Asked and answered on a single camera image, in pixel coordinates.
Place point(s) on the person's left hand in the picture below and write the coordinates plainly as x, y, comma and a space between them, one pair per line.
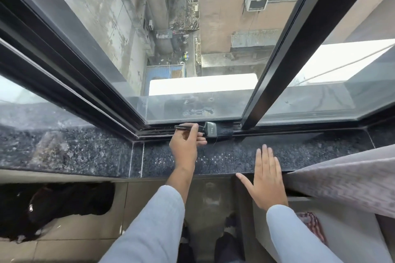
183, 151

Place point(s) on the person's right hand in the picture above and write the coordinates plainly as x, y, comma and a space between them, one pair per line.
267, 188

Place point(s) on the person's left thumb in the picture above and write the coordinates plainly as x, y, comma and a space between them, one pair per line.
202, 141

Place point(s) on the person's right little finger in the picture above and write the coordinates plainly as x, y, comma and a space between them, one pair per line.
277, 168

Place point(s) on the person's right middle finger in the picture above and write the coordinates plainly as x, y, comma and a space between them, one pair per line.
264, 159

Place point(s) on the person's right thumb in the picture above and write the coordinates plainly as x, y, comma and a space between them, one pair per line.
245, 182

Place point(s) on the black paint brush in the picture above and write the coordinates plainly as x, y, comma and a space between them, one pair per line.
213, 131

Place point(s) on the person's left forearm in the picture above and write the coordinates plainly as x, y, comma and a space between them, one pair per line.
154, 225

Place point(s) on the person's right forearm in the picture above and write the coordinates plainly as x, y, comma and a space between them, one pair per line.
293, 238

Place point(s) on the person's right leg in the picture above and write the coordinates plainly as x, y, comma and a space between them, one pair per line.
228, 241

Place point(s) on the person's leg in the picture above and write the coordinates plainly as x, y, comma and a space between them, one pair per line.
185, 247
228, 241

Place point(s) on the red checkered cloth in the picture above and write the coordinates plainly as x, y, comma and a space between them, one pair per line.
311, 224

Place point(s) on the pale patterned curtain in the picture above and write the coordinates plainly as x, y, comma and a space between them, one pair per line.
345, 179

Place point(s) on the blue roof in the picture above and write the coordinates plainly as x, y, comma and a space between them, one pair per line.
163, 71

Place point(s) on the person's left leg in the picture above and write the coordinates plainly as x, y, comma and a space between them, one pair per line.
185, 247

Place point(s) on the white table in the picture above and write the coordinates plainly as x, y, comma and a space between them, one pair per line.
348, 238

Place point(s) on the dark granite window sill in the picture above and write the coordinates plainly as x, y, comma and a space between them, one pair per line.
92, 155

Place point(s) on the beige building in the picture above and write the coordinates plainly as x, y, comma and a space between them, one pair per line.
222, 19

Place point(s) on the black bag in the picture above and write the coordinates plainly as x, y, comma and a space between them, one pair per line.
61, 207

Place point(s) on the grey concrete building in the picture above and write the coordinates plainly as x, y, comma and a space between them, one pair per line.
98, 19

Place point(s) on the black window frame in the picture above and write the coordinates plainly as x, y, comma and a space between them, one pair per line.
277, 71

